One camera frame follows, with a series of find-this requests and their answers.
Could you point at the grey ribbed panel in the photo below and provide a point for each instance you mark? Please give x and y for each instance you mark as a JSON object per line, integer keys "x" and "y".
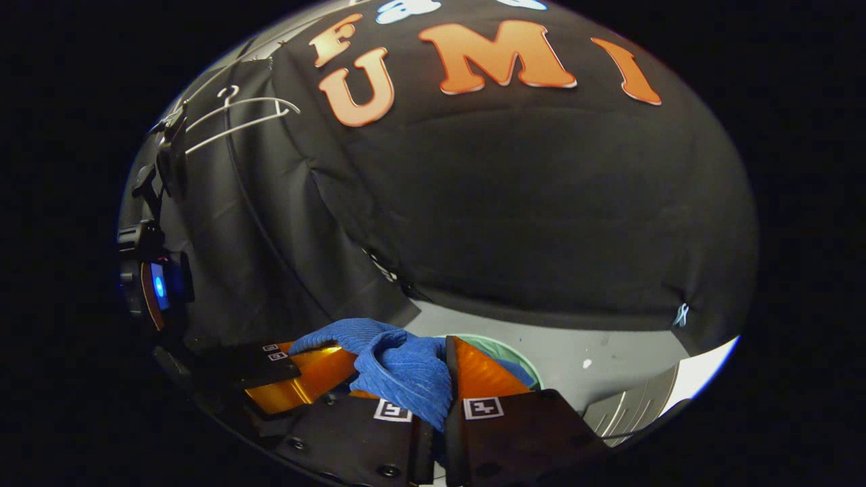
{"x": 636, "y": 406}

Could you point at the black backdrop cloth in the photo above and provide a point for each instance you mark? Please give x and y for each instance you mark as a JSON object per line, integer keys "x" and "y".
{"x": 541, "y": 203}

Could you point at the light blue cloth clip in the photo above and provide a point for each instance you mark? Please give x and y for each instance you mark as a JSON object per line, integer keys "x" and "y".
{"x": 680, "y": 315}

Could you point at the black clothes rack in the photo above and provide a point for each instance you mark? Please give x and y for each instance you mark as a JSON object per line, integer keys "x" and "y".
{"x": 254, "y": 220}

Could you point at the white clothes hanger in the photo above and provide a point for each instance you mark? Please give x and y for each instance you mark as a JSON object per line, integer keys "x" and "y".
{"x": 233, "y": 134}

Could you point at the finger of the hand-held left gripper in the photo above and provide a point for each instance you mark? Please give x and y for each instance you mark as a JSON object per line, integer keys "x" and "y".
{"x": 264, "y": 368}
{"x": 250, "y": 349}

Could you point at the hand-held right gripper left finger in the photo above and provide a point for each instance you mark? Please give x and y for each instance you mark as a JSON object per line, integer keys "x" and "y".
{"x": 352, "y": 439}

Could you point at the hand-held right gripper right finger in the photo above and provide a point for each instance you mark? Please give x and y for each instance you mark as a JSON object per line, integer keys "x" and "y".
{"x": 453, "y": 439}

